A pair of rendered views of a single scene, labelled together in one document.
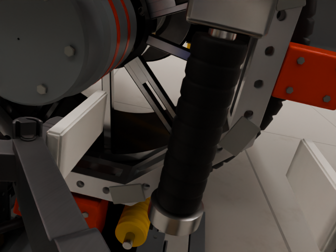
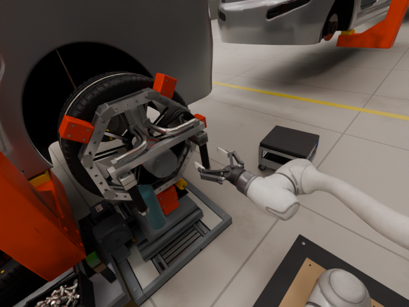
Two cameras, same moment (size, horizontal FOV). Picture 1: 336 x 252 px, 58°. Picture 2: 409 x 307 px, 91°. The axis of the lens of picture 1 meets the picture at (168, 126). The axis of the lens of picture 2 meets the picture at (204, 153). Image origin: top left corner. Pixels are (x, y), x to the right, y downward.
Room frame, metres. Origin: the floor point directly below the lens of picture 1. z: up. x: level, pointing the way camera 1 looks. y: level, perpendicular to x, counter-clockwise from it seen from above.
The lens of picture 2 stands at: (-0.39, 0.40, 1.39)
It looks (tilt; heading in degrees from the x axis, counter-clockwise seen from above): 37 degrees down; 324
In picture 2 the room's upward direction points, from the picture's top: 10 degrees counter-clockwise
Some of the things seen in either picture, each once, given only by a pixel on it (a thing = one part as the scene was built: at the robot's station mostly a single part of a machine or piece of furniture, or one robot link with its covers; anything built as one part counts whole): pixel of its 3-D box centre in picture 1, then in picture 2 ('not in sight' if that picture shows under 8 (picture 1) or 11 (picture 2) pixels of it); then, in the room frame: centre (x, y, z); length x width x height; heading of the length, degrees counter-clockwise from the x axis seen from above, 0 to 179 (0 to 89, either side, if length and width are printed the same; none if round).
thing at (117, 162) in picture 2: not in sight; (123, 136); (0.32, 0.24, 1.03); 0.19 x 0.18 x 0.11; 178
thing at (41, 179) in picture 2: not in sight; (33, 178); (0.99, 0.67, 0.70); 0.14 x 0.14 x 0.05; 88
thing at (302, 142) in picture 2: not in sight; (287, 153); (0.30, -1.03, 0.17); 0.43 x 0.36 x 0.34; 9
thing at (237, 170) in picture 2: not in sight; (234, 173); (0.02, -0.02, 0.83); 0.09 x 0.08 x 0.07; 178
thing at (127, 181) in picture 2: not in sight; (125, 176); (0.24, 0.32, 0.93); 0.09 x 0.05 x 0.05; 178
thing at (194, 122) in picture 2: not in sight; (168, 115); (0.32, 0.05, 1.03); 0.19 x 0.18 x 0.11; 178
